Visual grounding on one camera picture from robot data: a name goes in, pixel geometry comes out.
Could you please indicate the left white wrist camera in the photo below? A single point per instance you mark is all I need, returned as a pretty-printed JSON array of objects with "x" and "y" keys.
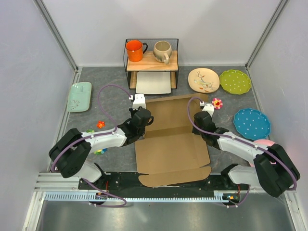
[{"x": 138, "y": 100}]

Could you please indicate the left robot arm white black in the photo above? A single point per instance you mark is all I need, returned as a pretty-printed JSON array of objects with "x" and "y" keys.
[{"x": 69, "y": 154}]

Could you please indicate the blue dotted plate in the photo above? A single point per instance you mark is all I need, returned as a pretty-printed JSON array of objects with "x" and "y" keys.
[{"x": 252, "y": 124}]

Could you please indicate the rainbow flower toy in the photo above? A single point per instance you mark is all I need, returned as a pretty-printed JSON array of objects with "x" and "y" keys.
[
  {"x": 100, "y": 152},
  {"x": 90, "y": 131}
]

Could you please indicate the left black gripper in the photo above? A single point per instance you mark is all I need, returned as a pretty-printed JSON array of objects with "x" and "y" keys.
[{"x": 133, "y": 111}]

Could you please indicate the pink flower toy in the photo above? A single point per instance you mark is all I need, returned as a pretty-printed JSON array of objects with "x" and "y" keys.
[{"x": 217, "y": 103}]

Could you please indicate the green dotted plate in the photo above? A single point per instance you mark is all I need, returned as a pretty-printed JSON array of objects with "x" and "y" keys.
[{"x": 235, "y": 82}]

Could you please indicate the grey slotted cable duct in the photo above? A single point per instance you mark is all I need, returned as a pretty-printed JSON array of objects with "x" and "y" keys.
[{"x": 94, "y": 197}]

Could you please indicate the white square plate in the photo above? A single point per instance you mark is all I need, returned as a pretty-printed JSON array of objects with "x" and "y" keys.
[{"x": 153, "y": 83}]

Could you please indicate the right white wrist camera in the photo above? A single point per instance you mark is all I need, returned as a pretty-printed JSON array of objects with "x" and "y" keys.
[{"x": 207, "y": 107}]

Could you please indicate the beige floral plate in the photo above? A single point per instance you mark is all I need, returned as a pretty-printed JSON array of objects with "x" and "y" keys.
[{"x": 203, "y": 80}]

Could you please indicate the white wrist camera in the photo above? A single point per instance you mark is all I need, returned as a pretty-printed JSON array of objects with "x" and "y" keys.
[
  {"x": 138, "y": 100},
  {"x": 207, "y": 107}
]

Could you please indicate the pink plate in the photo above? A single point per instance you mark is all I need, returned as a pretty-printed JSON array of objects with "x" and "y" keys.
[{"x": 264, "y": 142}]

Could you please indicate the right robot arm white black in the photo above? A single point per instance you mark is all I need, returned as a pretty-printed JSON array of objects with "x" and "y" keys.
[{"x": 272, "y": 167}]

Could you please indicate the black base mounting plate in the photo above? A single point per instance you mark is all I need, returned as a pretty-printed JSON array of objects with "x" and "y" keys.
[{"x": 120, "y": 181}]

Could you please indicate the beige ceramic mug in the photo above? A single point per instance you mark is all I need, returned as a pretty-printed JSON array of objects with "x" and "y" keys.
[{"x": 162, "y": 52}]

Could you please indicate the black wire wooden shelf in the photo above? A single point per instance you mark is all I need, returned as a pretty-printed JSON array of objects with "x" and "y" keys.
[{"x": 149, "y": 63}]

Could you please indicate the orange enamel mug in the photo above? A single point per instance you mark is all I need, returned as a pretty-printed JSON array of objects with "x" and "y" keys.
[{"x": 135, "y": 50}]

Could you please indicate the orange maple leaf toy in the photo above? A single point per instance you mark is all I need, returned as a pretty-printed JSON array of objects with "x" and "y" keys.
[{"x": 100, "y": 124}]

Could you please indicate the mint green divided tray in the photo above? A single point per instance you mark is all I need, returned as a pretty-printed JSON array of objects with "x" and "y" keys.
[{"x": 79, "y": 97}]

